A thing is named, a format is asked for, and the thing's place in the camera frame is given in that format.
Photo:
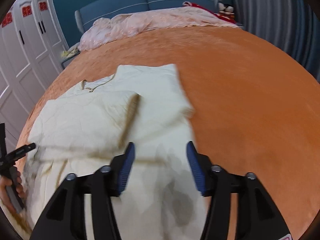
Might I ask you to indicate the orange plush blanket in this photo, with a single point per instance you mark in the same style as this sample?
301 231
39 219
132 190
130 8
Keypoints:
250 105

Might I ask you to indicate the beige cloth pile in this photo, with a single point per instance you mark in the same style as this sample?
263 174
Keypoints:
70 52

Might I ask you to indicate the white panelled wardrobe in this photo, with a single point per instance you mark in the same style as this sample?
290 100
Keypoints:
25 55

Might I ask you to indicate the grey pleated curtain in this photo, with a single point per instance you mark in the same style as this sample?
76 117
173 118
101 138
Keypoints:
275 17

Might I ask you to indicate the pink floral quilt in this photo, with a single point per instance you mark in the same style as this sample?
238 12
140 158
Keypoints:
140 21

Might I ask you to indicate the red cloth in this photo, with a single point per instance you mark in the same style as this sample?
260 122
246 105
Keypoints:
200 6

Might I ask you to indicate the person's left hand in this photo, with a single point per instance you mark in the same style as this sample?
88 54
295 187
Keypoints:
3 192

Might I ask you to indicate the cream quilted jacket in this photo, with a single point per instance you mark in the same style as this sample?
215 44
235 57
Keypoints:
100 120

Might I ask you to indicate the plush toy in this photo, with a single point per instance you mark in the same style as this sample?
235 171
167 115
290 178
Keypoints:
226 8

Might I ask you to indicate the grey nightstand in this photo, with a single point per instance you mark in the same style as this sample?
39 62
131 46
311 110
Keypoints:
68 62

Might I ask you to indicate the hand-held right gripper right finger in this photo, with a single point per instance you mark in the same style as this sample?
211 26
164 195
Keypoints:
196 170

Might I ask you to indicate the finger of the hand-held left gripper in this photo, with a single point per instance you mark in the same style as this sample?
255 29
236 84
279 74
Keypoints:
22 150

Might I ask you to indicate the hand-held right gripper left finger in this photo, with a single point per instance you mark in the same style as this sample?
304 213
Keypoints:
126 170

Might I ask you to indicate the blue bed headboard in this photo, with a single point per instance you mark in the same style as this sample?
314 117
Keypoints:
125 2

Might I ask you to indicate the red paper decal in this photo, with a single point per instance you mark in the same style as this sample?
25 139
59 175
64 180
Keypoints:
26 10
43 6
7 19

